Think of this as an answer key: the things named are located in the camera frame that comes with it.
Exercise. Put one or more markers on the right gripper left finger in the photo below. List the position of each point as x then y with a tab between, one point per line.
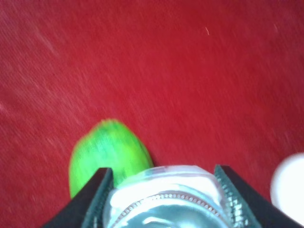
85	210

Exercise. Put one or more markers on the green lime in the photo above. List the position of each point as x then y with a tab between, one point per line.
110	144

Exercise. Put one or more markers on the glass jar of pink pills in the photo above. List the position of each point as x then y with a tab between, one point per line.
180	196

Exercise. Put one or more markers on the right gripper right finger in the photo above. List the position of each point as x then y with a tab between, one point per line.
248	209

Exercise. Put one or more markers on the red velvet table cloth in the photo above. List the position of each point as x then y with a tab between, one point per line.
200	82

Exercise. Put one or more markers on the pink foam bowl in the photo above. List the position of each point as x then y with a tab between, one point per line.
287	184

